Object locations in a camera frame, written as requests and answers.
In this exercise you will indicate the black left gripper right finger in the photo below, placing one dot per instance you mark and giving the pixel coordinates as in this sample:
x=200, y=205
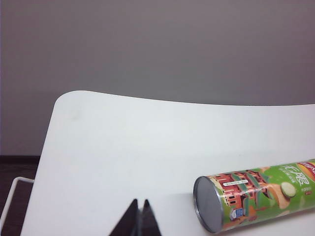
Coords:
x=150, y=221

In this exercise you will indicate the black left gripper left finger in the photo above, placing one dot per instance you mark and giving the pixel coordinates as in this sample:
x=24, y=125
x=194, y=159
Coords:
x=128, y=221

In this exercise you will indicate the green chips tube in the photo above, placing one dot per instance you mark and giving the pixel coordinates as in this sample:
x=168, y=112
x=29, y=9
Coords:
x=258, y=196

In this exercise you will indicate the white metal frame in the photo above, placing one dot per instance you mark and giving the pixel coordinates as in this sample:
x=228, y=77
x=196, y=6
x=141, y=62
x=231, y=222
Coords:
x=14, y=180

